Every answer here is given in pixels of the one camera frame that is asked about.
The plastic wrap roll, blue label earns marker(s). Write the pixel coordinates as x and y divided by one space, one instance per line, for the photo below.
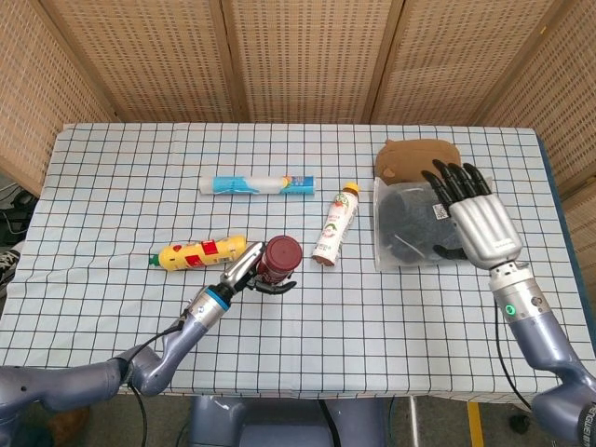
261 185

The brown plush toy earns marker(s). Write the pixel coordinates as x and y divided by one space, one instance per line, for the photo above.
410 158

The white black-grid tablecloth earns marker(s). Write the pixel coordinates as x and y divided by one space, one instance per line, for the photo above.
116 186

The woven bamboo folding screen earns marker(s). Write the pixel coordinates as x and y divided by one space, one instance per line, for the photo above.
302 56

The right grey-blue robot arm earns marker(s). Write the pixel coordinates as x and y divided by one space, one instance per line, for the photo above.
535 340

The dark red jar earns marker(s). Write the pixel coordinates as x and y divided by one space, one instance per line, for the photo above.
283 253

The white drink bottle, yellow cap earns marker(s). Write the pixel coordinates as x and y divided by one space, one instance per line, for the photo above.
333 228

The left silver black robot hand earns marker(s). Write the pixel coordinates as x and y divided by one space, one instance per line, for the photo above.
242 267

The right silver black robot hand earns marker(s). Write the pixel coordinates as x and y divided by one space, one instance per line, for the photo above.
486 223

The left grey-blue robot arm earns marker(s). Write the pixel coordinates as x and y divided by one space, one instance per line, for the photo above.
172 349

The yellow floor tape strip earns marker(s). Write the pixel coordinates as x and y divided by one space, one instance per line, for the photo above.
475 426

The clear zip bag, dark contents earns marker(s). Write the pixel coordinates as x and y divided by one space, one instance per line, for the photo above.
405 223

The black and white sneaker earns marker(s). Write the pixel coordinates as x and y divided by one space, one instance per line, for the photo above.
7 265

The yellow bottle with green cap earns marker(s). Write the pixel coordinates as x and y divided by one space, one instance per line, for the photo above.
195 254

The grey-blue robot torso base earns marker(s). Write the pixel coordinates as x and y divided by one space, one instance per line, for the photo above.
279 426

